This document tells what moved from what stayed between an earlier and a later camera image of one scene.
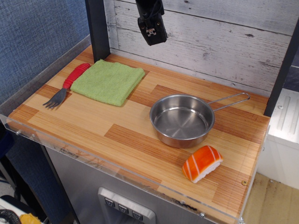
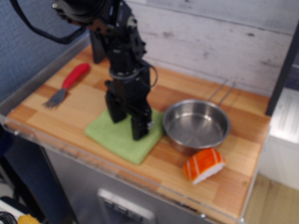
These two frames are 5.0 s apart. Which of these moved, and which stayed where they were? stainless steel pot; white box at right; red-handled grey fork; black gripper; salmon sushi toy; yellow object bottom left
Moved: stainless steel pot; black gripper
Stayed: yellow object bottom left; salmon sushi toy; red-handled grey fork; white box at right
